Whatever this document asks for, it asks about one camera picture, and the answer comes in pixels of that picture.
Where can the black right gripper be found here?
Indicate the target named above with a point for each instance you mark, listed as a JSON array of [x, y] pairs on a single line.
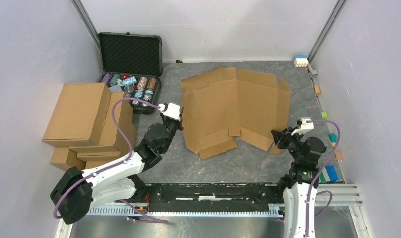
[[286, 134]]

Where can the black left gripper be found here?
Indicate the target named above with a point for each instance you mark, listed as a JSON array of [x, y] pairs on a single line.
[[180, 123]]

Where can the brown cardboard box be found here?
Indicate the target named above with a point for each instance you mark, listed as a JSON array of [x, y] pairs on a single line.
[[228, 103]]

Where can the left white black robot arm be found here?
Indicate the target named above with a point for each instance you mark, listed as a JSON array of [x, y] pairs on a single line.
[[79, 191]]

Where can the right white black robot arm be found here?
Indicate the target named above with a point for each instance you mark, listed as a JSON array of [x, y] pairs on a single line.
[[299, 186]]

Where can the leaning folded cardboard box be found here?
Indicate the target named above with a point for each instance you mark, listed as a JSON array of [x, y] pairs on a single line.
[[123, 112]]

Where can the large folded cardboard box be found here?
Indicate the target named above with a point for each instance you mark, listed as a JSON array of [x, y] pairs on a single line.
[[78, 116]]

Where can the teal small block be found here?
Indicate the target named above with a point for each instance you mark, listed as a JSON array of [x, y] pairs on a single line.
[[333, 137]]

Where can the orange wooden block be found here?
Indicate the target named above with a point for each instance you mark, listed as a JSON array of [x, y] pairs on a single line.
[[317, 90]]

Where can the blue green striped block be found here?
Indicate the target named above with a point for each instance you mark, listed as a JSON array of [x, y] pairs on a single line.
[[328, 175]]

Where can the tan wooden block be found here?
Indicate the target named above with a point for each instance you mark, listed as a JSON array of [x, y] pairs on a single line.
[[339, 155]]

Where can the black poker chip case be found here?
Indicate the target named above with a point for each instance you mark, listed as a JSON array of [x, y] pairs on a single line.
[[133, 62]]

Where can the blue white toy block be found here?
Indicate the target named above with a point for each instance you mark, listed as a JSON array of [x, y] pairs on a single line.
[[301, 61]]

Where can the lower stacked cardboard boxes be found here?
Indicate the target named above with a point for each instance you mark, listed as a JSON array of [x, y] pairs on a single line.
[[67, 157]]

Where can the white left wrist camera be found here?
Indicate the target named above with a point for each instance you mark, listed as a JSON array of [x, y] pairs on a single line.
[[171, 110]]

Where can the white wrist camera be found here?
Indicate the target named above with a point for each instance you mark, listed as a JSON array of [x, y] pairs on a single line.
[[304, 125], [171, 110]]

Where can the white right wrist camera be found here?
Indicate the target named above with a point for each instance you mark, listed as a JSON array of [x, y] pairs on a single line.
[[304, 125]]

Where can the grey wall bracket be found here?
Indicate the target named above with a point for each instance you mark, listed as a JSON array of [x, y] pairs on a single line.
[[311, 72]]

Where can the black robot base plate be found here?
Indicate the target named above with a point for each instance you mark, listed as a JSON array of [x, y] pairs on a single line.
[[207, 197]]

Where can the aluminium frame rail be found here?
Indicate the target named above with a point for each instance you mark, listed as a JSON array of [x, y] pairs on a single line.
[[343, 195]]

